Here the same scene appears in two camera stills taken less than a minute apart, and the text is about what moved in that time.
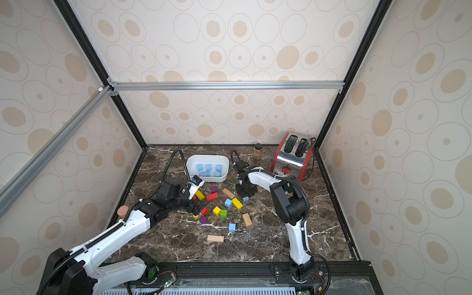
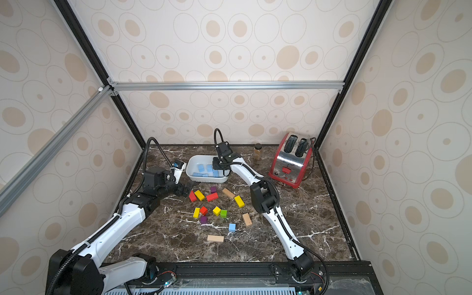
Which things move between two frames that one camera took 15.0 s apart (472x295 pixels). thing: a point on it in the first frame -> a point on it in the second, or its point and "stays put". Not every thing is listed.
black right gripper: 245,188 -> 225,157
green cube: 224,214 stays put
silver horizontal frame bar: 226,85 stays put
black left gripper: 193,208 -> 181,190
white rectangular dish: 210,168 stays put
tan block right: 247,219 stays put
